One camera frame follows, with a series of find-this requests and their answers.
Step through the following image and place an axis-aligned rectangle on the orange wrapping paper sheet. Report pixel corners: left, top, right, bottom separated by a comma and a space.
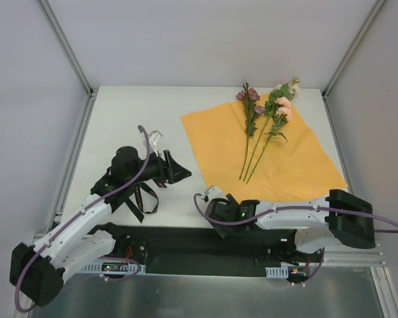
181, 89, 348, 201

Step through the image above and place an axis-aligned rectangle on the white fake rose stem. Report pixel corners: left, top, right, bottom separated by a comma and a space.
237, 78, 300, 184

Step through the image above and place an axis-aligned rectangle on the aluminium frame post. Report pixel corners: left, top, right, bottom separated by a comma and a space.
321, 0, 391, 99
36, 0, 97, 97

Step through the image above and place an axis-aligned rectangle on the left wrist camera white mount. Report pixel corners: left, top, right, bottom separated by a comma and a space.
148, 130, 163, 156

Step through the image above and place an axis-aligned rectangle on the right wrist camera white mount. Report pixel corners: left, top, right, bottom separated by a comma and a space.
202, 185, 226, 202

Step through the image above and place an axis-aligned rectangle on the right aluminium frame post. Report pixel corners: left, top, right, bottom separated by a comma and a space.
321, 0, 391, 99

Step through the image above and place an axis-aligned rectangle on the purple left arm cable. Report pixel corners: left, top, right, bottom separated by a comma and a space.
15, 125, 151, 313

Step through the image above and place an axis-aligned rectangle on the pink fake rose stem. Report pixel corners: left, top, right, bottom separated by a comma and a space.
243, 95, 293, 184

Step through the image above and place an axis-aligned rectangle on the left aluminium frame post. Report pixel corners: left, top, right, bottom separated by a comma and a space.
36, 0, 97, 97

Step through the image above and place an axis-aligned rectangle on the mauve fake rose stem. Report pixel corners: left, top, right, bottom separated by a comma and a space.
236, 82, 265, 179

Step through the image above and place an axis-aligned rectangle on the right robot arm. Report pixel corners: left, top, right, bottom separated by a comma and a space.
204, 186, 375, 262

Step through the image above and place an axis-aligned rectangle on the black ribbon with gold text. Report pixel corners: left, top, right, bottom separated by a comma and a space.
117, 180, 159, 223

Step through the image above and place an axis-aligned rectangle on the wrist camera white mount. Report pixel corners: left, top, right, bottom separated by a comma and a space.
148, 130, 163, 156
202, 185, 226, 202

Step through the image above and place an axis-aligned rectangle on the right white slotted cable duct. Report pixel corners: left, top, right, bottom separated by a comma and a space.
265, 266, 304, 279

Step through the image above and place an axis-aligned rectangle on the left white slotted cable duct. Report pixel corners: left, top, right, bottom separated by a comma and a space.
79, 261, 138, 275

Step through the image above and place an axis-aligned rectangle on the white slotted cable duct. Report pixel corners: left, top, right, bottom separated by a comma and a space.
265, 266, 304, 279
79, 261, 138, 275

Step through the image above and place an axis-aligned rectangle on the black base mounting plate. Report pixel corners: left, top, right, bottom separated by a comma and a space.
89, 223, 326, 276

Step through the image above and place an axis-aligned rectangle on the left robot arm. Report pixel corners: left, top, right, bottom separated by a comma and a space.
9, 146, 192, 313

